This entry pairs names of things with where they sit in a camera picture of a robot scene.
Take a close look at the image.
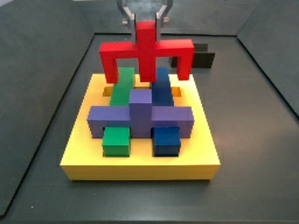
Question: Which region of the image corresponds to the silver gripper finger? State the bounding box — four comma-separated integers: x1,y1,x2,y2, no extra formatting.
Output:
154,0,173,41
116,0,136,42

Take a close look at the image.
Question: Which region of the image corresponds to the red three-legged block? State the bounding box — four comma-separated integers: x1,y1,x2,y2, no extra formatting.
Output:
98,21,193,83

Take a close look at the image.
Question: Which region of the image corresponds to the yellow base board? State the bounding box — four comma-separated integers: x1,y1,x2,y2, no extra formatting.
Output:
60,73,220,180

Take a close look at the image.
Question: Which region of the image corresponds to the black foam block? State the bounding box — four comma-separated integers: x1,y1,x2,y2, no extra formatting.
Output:
165,40,214,70

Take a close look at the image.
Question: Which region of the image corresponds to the purple cross block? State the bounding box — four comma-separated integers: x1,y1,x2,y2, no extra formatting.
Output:
86,89,193,138

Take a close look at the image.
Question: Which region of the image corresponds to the green long block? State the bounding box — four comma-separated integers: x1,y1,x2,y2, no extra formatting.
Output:
101,67,134,157

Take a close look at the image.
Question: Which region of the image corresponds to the blue long block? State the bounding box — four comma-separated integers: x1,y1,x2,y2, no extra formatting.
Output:
150,67,181,157

